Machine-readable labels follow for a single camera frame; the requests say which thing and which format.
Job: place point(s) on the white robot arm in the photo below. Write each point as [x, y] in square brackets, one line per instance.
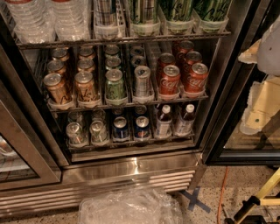
[268, 54]

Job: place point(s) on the blue can bottom back right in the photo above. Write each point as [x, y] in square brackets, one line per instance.
[140, 110]

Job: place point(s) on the blue can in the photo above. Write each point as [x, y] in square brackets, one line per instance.
[142, 128]
[120, 128]
[118, 112]
[140, 110]

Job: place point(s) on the blue can bottom back left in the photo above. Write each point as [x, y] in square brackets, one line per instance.
[118, 112]

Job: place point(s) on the green can front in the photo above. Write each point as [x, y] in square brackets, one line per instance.
[114, 85]

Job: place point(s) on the silver slim can front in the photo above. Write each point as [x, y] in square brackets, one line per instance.
[142, 81]

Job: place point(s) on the red cola can front left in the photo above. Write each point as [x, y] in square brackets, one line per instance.
[169, 81]

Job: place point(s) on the red cola can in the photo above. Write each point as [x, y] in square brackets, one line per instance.
[183, 46]
[196, 79]
[191, 58]
[164, 59]
[169, 81]

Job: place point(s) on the stainless steel fridge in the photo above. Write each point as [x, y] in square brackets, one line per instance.
[172, 166]

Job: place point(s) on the dark can middle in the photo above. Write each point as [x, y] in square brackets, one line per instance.
[138, 60]

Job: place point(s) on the dark can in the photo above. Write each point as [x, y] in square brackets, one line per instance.
[138, 60]
[136, 51]

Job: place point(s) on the green can middle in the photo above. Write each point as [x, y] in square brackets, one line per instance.
[113, 63]

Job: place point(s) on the red cola can middle left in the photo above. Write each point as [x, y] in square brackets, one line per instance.
[164, 59]

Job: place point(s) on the dark can back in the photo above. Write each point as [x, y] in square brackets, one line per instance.
[136, 51]

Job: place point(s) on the red cola can front right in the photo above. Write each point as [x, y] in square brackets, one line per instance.
[196, 79]

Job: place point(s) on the silver can bottom back left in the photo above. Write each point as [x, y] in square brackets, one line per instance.
[76, 117]

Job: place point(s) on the green can back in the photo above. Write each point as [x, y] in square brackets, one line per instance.
[111, 51]

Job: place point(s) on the red cola can middle right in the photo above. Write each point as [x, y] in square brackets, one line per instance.
[191, 58]

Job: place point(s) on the red cola can back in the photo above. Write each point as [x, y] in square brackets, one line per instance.
[183, 46]

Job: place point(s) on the orange can front left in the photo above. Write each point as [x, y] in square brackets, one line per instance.
[57, 88]

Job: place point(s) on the orange can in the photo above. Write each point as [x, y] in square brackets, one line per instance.
[57, 66]
[57, 88]
[60, 54]

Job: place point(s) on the right glass fridge door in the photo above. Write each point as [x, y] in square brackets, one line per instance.
[244, 125]

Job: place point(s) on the glass fridge door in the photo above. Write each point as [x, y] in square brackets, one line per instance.
[244, 125]
[24, 160]

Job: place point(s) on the orange can middle left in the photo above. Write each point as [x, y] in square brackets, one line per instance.
[57, 66]

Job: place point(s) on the orange can back left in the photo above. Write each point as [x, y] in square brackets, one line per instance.
[60, 54]

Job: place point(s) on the green striped tall can top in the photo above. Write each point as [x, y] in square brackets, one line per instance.
[143, 12]

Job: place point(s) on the plaid tall can top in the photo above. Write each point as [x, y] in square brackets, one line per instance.
[105, 12]

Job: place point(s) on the green tall can top left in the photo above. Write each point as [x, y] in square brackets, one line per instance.
[177, 10]

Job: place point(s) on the green tall can top right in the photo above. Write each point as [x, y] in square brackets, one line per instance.
[212, 10]

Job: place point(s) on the left glass fridge door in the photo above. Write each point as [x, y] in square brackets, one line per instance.
[24, 160]

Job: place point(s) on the dark bottle white cap left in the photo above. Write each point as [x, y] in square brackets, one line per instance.
[164, 119]

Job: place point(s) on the dark bottle white cap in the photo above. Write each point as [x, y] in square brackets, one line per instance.
[164, 119]
[183, 125]

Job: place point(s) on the dark bottle white cap right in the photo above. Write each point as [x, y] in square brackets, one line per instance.
[183, 125]

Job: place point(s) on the clear plastic wrap bundle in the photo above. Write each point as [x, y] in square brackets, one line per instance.
[133, 206]

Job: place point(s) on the clear water bottle right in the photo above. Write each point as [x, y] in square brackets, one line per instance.
[71, 19]

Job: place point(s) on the bottom wire shelf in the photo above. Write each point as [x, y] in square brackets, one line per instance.
[111, 145]

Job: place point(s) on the wire shelf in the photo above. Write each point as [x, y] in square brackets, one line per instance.
[125, 40]
[111, 145]
[127, 102]

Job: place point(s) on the middle wire shelf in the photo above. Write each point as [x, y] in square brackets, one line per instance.
[127, 102]

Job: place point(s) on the upper wire shelf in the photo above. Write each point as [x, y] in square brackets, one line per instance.
[125, 40]

